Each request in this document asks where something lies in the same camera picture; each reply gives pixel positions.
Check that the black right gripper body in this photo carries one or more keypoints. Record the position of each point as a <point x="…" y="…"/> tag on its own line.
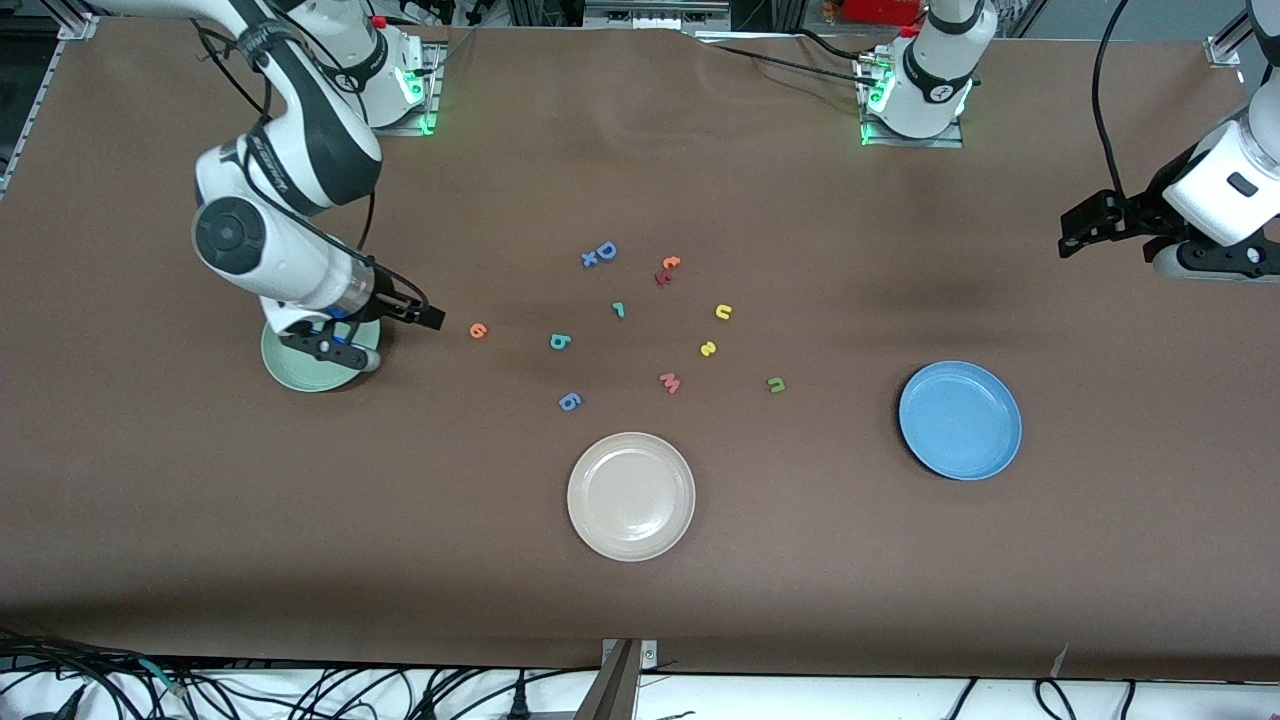
<point x="392" y="301"/>

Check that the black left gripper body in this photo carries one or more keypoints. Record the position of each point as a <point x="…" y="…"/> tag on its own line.
<point x="1137" y="212"/>

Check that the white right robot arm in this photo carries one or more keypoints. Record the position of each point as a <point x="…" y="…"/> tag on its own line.
<point x="300" y="160"/>

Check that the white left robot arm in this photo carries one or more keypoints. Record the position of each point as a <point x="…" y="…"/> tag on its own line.
<point x="935" y="80"/>

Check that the pale green plate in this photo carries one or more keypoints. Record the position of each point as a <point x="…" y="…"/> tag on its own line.
<point x="310" y="378"/>

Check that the blue foam number 6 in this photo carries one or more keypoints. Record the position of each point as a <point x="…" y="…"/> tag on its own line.
<point x="569" y="401"/>

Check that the aluminium corner profile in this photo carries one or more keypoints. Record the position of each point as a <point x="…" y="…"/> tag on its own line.
<point x="1228" y="48"/>
<point x="78" y="25"/>

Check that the blue foam letter D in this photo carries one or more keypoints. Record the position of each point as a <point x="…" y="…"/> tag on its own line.
<point x="605" y="250"/>

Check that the blue plate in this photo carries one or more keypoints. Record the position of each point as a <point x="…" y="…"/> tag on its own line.
<point x="960" y="420"/>

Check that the pink foam letter w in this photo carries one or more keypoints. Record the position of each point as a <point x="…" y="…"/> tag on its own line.
<point x="670" y="382"/>

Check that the beige plate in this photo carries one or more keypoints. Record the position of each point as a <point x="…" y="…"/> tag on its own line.
<point x="631" y="497"/>

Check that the red box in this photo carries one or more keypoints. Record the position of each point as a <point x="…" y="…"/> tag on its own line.
<point x="880" y="10"/>

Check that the grey electronics unit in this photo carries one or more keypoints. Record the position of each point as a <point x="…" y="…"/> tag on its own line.
<point x="655" y="15"/>

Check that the small white tape tag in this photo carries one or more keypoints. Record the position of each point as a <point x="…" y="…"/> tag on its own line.
<point x="1060" y="663"/>

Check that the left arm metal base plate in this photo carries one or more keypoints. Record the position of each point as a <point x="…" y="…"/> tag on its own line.
<point x="950" y="143"/>

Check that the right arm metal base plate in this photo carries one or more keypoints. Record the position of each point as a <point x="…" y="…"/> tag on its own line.
<point x="436" y="90"/>

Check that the aluminium table edge rail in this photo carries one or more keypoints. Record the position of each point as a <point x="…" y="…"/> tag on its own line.
<point x="30" y="105"/>

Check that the grey metal table bracket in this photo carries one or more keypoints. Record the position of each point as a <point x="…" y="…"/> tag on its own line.
<point x="618" y="685"/>

